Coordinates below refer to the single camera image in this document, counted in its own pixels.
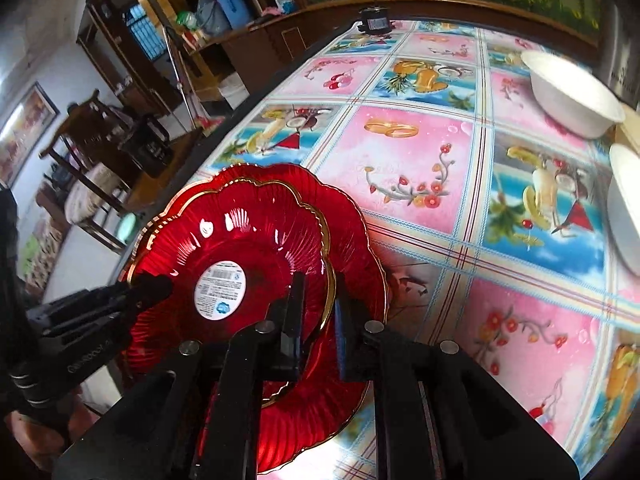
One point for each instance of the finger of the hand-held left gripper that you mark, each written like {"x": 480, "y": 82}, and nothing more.
{"x": 147, "y": 290}

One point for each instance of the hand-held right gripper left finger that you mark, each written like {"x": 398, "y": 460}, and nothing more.
{"x": 290, "y": 340}

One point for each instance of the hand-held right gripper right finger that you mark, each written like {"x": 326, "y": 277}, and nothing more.
{"x": 347, "y": 345}

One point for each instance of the large red gold-rimmed plate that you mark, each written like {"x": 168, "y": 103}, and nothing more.
{"x": 350, "y": 240}

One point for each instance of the small red gold-rimmed plate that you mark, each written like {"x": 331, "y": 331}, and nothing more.
{"x": 250, "y": 240}

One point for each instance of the white foam bowl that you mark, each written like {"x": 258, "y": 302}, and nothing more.
{"x": 627, "y": 210}
{"x": 570, "y": 95}

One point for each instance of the person's left hand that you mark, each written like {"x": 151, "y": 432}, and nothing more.
{"x": 32, "y": 435}

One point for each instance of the wooden chair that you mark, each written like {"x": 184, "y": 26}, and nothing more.
{"x": 85, "y": 160}

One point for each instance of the printed fruit pattern tablecloth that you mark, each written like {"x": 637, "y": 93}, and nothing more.
{"x": 425, "y": 170}

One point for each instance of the broom pole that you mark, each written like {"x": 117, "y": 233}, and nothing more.
{"x": 180, "y": 80}

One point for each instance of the wooden cabinet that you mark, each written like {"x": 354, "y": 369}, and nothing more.
{"x": 150, "y": 50}

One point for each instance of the clear large water bottle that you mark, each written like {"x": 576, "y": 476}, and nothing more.
{"x": 212, "y": 17}

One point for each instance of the blue water jug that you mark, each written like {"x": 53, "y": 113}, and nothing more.
{"x": 234, "y": 2}

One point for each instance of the small black device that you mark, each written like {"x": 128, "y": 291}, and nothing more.
{"x": 375, "y": 21}

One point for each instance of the framed wall picture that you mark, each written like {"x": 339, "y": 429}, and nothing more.
{"x": 25, "y": 135}

